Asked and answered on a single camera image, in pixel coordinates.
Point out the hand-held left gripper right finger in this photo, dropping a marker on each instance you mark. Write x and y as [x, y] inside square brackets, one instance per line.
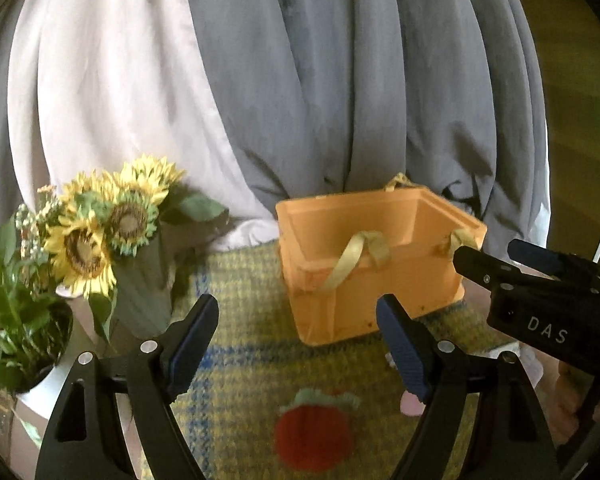
[405, 352]

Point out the artificial sunflower bouquet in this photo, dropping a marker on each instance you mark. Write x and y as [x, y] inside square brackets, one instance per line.
[85, 247]

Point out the white round vase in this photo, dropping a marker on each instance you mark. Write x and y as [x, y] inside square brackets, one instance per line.
[55, 390]

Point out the yellow green plaid mat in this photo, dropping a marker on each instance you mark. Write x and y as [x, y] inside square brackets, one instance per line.
[250, 330]

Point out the grey curtain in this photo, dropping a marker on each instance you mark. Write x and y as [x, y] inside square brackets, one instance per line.
[330, 85]

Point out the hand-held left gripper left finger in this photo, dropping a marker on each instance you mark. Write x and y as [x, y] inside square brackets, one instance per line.
[190, 342]

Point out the green leafy potted plant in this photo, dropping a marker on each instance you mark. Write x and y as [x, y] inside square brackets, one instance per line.
[10, 310]

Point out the red knitted strawberry toy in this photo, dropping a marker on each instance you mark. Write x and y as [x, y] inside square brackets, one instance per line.
[312, 432]

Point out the pink white fluffy plush toy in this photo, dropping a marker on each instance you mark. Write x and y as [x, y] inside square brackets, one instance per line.
[411, 402]

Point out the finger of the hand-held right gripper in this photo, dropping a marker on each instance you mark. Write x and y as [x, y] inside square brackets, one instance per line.
[550, 259]
[480, 264]

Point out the person's right hand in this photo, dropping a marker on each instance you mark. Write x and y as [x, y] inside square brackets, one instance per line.
[570, 400]

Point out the white curtain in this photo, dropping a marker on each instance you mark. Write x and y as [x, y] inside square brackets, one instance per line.
[105, 85]

